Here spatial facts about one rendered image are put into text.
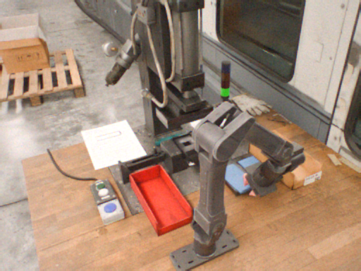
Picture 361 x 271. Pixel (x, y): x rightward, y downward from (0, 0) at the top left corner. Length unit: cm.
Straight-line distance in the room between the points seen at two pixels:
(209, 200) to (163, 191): 37
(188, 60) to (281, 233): 60
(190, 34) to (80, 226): 69
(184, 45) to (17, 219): 190
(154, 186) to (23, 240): 141
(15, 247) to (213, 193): 179
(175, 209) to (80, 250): 32
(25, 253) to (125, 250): 140
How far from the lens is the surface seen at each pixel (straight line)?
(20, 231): 255
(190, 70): 112
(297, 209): 120
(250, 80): 199
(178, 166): 128
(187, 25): 106
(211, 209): 89
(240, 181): 123
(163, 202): 118
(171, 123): 116
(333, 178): 135
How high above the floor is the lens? 174
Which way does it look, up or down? 35 degrees down
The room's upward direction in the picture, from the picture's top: 3 degrees counter-clockwise
